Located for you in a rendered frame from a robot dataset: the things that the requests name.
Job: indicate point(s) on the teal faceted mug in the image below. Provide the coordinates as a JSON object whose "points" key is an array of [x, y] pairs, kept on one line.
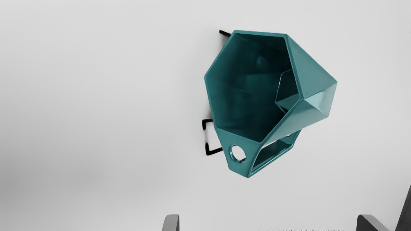
{"points": [[308, 80]]}

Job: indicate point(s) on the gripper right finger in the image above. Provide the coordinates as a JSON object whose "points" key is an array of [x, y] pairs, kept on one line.
{"points": [[369, 224]]}

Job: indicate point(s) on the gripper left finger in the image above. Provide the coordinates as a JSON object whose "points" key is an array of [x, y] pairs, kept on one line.
{"points": [[171, 223]]}

